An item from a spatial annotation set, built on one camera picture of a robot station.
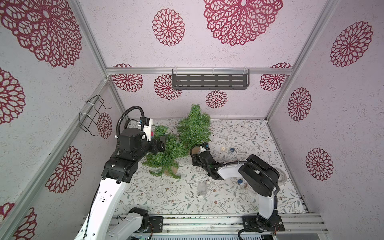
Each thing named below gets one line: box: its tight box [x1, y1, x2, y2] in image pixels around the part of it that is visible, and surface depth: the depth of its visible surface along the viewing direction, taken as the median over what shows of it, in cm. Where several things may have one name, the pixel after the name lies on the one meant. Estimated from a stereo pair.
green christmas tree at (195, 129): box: [176, 104, 212, 151], surface depth 85 cm
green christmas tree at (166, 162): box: [142, 125, 189, 179], surface depth 75 cm
